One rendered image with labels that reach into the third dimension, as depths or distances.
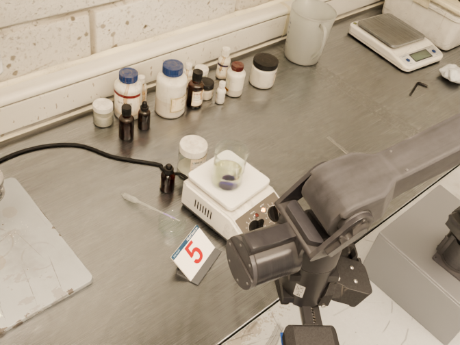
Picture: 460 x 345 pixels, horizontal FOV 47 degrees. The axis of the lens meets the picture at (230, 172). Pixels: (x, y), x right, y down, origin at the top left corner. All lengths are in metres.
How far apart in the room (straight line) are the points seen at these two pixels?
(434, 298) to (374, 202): 0.49
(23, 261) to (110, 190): 0.23
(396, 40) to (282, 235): 1.26
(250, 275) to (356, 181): 0.14
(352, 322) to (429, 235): 0.21
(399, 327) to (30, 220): 0.70
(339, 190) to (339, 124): 0.87
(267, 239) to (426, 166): 0.17
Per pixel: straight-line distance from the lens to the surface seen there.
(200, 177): 1.02
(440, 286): 0.98
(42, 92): 1.21
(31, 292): 0.96
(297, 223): 0.55
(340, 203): 0.52
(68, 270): 0.98
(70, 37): 1.23
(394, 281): 1.03
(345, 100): 1.48
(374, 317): 1.03
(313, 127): 1.35
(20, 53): 1.20
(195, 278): 0.98
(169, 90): 1.24
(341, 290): 0.65
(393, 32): 1.79
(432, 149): 0.58
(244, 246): 0.54
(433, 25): 1.88
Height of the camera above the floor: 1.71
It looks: 44 degrees down
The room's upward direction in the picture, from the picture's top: 11 degrees clockwise
